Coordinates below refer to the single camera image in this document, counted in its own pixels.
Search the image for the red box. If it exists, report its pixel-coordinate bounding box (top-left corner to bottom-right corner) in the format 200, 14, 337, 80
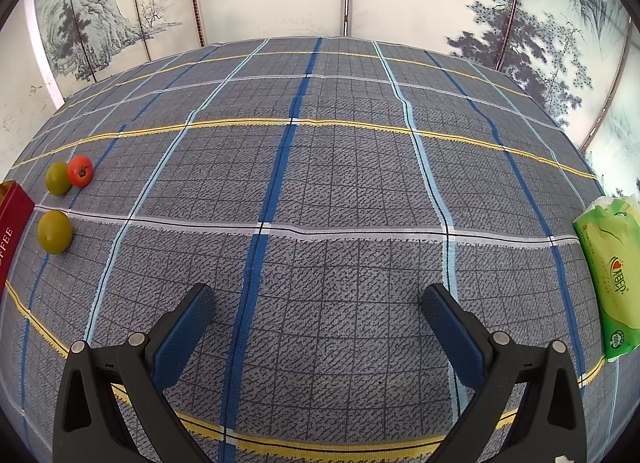
0, 180, 36, 296

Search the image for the large green citrus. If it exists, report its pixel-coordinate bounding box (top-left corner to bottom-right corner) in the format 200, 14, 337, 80
37, 210, 73, 255

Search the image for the red tomato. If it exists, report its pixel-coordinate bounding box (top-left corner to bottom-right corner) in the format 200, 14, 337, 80
67, 154, 94, 188

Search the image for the plaid grey blue cloth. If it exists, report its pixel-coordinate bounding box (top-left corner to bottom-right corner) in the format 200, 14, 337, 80
0, 36, 613, 463

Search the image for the small green citrus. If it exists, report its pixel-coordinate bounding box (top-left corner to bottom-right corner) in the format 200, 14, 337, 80
46, 161, 72, 195

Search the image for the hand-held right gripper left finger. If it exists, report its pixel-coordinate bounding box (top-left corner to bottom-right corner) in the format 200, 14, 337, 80
52, 282, 217, 463

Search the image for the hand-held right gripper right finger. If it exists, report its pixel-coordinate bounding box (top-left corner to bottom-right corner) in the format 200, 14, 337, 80
420, 282, 588, 463

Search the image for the green tissue pack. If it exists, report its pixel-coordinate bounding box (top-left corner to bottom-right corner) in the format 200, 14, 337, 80
572, 194, 640, 363

